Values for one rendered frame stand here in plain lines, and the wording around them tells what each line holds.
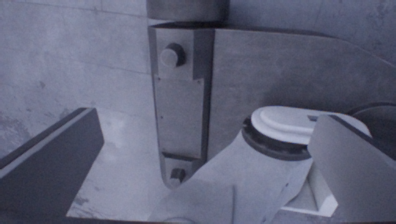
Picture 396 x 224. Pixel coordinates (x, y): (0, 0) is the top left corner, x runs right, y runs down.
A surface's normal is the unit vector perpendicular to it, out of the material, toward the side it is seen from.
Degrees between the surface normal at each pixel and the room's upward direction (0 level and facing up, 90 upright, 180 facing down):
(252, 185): 90
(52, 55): 0
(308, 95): 0
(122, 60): 0
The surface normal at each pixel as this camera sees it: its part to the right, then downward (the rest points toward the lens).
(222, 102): -0.21, 0.47
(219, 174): 0.03, -0.88
